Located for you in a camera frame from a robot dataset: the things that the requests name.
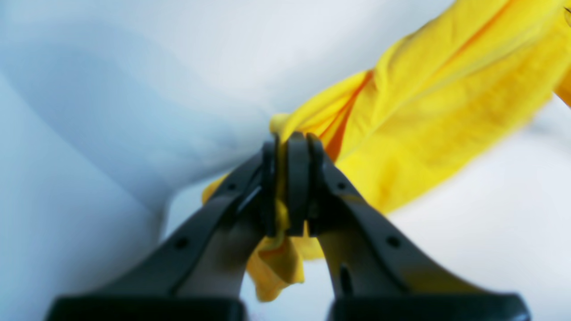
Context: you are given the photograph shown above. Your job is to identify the yellow T-shirt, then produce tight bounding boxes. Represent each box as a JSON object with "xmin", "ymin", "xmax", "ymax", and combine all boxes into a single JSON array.
[{"xmin": 202, "ymin": 0, "xmax": 571, "ymax": 303}]

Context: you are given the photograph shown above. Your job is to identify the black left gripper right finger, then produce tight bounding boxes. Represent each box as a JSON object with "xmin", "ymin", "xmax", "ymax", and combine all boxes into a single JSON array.
[{"xmin": 286, "ymin": 132, "xmax": 531, "ymax": 321}]

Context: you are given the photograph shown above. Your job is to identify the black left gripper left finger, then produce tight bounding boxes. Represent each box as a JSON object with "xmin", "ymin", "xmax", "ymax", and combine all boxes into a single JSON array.
[{"xmin": 47, "ymin": 136, "xmax": 279, "ymax": 321}]

